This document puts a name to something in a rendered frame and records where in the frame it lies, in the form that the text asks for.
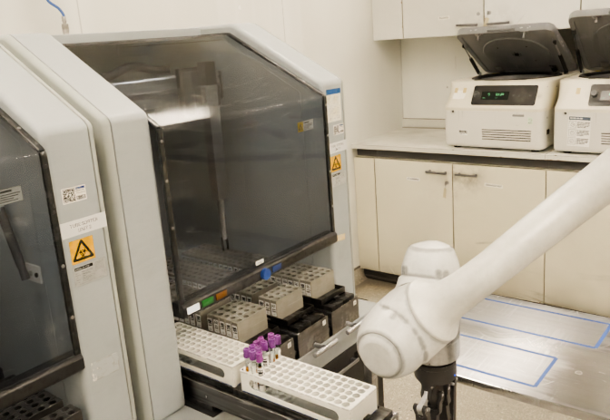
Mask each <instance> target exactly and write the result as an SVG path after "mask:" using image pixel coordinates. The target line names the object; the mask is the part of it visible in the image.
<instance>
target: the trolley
mask: <svg viewBox="0 0 610 420"><path fill-rule="evenodd" d="M459 328H460V335H459V339H460V355H459V358H458V359H457V382H458V383H460V384H462V385H465V386H471V387H474V388H477V389H480V390H483V391H487V392H489V393H493V394H496V395H499V396H504V397H507V398H511V399H514V400H517V401H520V402H523V403H527V404H530V405H535V406H538V407H541V408H545V409H547V410H550V411H554V412H557V413H559V414H563V415H569V416H572V417H574V418H578V419H581V420H610V317H601V316H597V315H592V314H587V313H583V312H578V311H574V310H569V309H564V308H556V307H551V306H547V305H542V304H537V303H533V302H528V301H524V300H519V299H514V298H505V297H500V296H496V295H491V294H490V295H489V296H488V297H486V298H485V299H484V300H482V301H481V302H480V303H478V304H477V305H476V306H474V307H473V308H471V309H470V310H469V311H468V312H467V313H466V314H465V315H464V316H463V317H462V318H461V319H460V322H459ZM363 365H364V380H365V383H367V384H370V385H373V386H375V387H376V389H377V405H378V404H379V391H378V376H377V375H375V374H374V373H373V372H372V371H370V370H369V369H368V368H367V367H366V366H365V364H364V363H363Z"/></svg>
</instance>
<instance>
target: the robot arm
mask: <svg viewBox="0 0 610 420"><path fill-rule="evenodd" d="M609 204H610V147H609V148H608V149H607V150H606V151H604V152H603V153H602V154H601V155H599V156H598V157H597V158H596V159H595V160H593V161H592V162H591V163H589V164H588V165H587V166H586V167H585V168H583V169H582V170H581V171H580V172H579V173H577V174H576V175H575V176H574V177H573V178H571V179H570V180H569V181H567V182H566V183H565V184H564V185H562V186H561V187H560V188H559V189H557V190H556V191H555V192H553V193H552V194H551V195H550V196H549V197H547V198H546V199H545V200H543V201H542V202H541V203H540V204H539V205H537V206H536V207H535V208H534V209H533V210H531V211H530V212H529V213H528V214H527V215H526V216H525V217H524V218H522V219H521V220H520V221H519V222H517V223H516V224H515V225H514V226H513V227H511V228H510V229H509V230H508V231H506V232H505V233H504V234H503V235H502V236H500V237H499V238H498V239H496V240H495V241H494V242H493V243H492V244H490V245H489V246H488V247H487V248H486V249H484V250H483V251H482V252H481V253H479V254H478V255H477V256H475V257H474V258H473V259H472V260H470V261H469V262H468V263H467V264H465V265H464V266H463V267H460V266H459V262H458V257H457V254H456V252H455V251H454V249H453V248H452V247H451V246H449V245H448V244H446V243H444V242H441V241H437V240H425V241H420V242H418V243H414V244H412V245H410V246H409V247H408V249H407V252H406V254H405V257H404V259H403V262H402V265H401V276H399V277H398V282H397V285H396V287H395V288H394V289H392V290H391V291H390V292H389V293H388V294H387V295H386V296H385V297H384V298H382V299H381V300H380V301H379V302H378V303H377V304H376V305H375V306H374V307H373V308H372V309H371V310H370V312H369V313H368V314H367V315H366V316H365V317H364V319H363V320H362V322H361V325H360V327H359V332H358V335H357V350H358V353H359V355H360V357H361V359H362V361H363V363H364V364H365V366H366V367H367V368H368V369H369V370H370V371H372V372H373V373H374V374H375V375H377V376H380V377H382V378H387V379H395V378H400V377H403V376H407V375H409V374H411V373H413V372H414V375H415V378H416V379H417V380H418V381H419V383H420V384H421V390H420V396H421V400H420V402H419V404H417V403H414V405H413V410H414V413H415V416H416V420H456V417H457V382H458V376H457V359H458V358H459V355H460V339H459V335H460V328H459V322H460V319H461V318H462V317H463V316H464V315H465V314H466V313H467V312H468V311H469V310H470V309H471V308H473V307H474V306H476V305H477V304H478V303H480V302H481V301H482V300H484V299H485V298H486V297H488V296H489V295H490V294H492V293H493V292H494V291H496V290H497V289H498V288H500V287H501V286H502V285H504V284H505V283H506V282H508V281H509V280H510V279H511V278H513V277H514V276H515V275H516V274H517V273H519V272H520V271H521V270H523V269H524V268H525V267H527V266H528V265H529V264H531V263H532V262H533V261H535V260H536V259H538V258H539V257H540V256H542V255H543V254H544V253H545V252H547V251H548V250H549V249H551V248H552V247H554V246H555V245H556V244H557V243H558V242H559V241H561V240H562V239H563V238H565V237H566V236H567V235H569V234H570V233H571V232H573V231H574V230H576V229H577V228H578V227H580V226H581V225H582V224H583V223H585V222H586V221H587V220H589V219H590V218H592V217H593V216H594V215H596V213H597V212H599V211H600V210H602V209H603V208H605V207H606V206H608V205H609Z"/></svg>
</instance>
